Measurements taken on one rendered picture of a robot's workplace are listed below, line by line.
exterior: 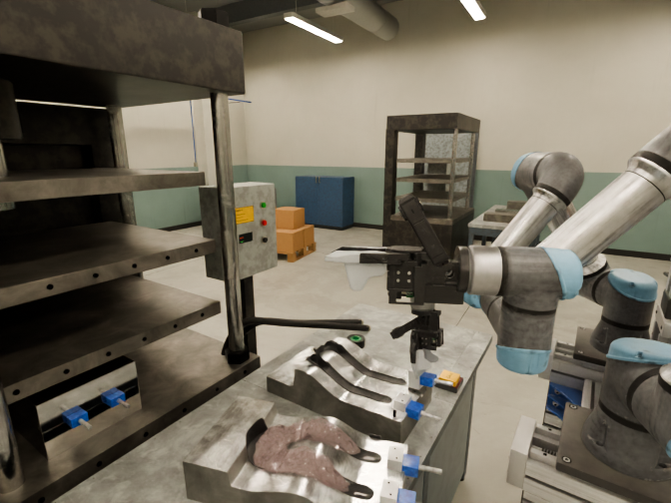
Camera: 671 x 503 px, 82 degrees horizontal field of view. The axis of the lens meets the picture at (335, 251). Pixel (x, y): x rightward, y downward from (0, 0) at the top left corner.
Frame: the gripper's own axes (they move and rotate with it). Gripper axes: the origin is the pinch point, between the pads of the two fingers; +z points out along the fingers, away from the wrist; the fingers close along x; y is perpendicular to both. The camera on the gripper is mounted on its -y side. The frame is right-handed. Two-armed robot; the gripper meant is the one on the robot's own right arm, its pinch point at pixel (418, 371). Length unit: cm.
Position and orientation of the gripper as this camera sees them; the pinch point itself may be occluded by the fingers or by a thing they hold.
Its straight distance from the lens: 128.9
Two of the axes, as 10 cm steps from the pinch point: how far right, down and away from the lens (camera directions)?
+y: 8.4, 0.0, -5.5
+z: 0.4, 10.0, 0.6
